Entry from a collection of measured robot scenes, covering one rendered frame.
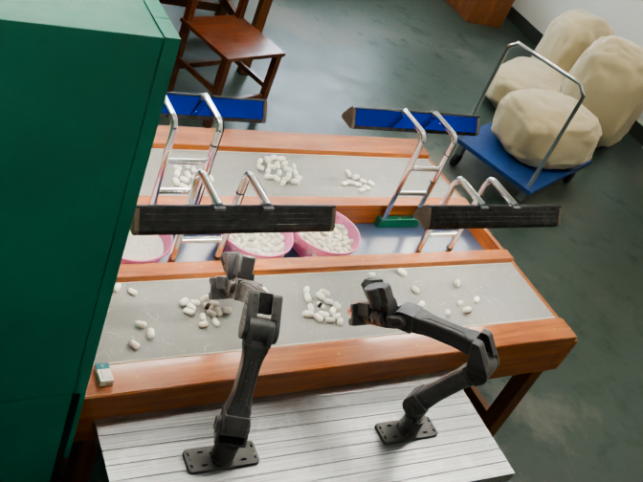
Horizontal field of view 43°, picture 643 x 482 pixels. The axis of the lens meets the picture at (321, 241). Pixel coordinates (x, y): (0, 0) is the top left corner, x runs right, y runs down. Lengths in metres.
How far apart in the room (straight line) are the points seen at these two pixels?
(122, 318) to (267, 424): 0.50
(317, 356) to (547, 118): 3.14
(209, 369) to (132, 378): 0.22
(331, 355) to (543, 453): 1.58
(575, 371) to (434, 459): 1.94
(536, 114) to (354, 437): 3.22
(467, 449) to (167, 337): 0.96
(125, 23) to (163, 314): 1.16
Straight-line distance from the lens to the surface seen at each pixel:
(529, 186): 5.13
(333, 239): 2.93
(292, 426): 2.37
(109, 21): 1.45
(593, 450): 4.01
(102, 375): 2.17
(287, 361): 2.39
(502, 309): 3.06
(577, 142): 5.40
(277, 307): 2.05
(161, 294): 2.48
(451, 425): 2.63
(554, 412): 4.03
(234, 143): 3.19
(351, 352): 2.51
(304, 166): 3.27
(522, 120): 5.23
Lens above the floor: 2.42
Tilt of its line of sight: 35 degrees down
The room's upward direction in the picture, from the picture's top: 24 degrees clockwise
